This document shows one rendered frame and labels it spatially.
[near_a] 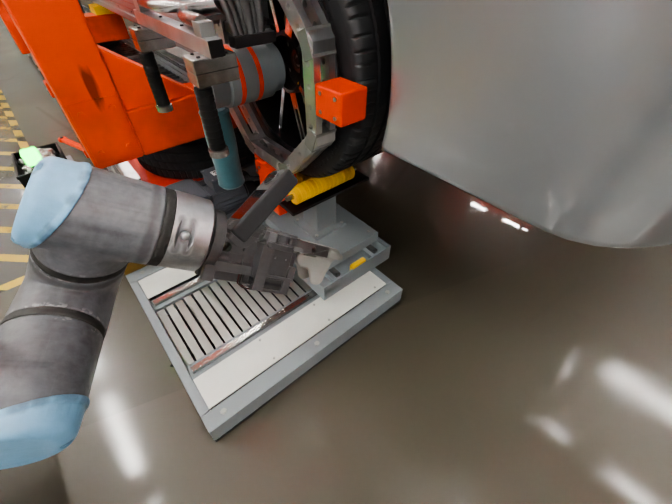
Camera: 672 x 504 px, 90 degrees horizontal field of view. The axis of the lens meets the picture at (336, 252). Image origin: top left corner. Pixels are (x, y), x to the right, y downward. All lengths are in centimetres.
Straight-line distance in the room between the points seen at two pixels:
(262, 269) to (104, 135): 105
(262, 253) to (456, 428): 96
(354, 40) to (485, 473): 117
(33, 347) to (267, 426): 88
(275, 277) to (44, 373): 24
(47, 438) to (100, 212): 20
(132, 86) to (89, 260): 104
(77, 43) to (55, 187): 99
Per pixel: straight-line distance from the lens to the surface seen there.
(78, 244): 40
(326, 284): 129
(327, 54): 82
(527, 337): 151
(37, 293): 46
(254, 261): 45
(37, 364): 41
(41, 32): 134
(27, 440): 40
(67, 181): 39
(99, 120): 139
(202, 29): 77
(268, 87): 99
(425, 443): 120
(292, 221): 145
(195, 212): 40
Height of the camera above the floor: 113
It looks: 44 degrees down
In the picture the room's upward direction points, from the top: straight up
